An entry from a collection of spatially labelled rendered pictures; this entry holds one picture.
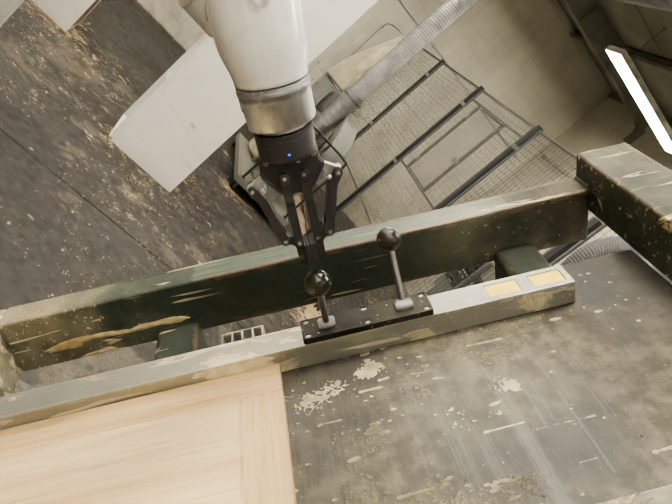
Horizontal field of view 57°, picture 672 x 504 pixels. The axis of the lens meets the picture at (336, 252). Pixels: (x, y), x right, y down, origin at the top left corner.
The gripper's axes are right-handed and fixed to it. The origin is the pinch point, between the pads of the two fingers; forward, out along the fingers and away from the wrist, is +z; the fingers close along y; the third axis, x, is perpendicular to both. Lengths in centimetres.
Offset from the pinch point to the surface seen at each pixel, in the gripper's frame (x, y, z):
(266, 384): 6.5, 10.6, 14.5
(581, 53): -787, -453, 235
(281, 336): -0.9, 7.4, 12.4
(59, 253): -202, 119, 86
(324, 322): 0.7, 0.5, 10.5
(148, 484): 19.2, 26.5, 14.7
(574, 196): -22, -50, 12
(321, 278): 4.5, -0.5, 0.3
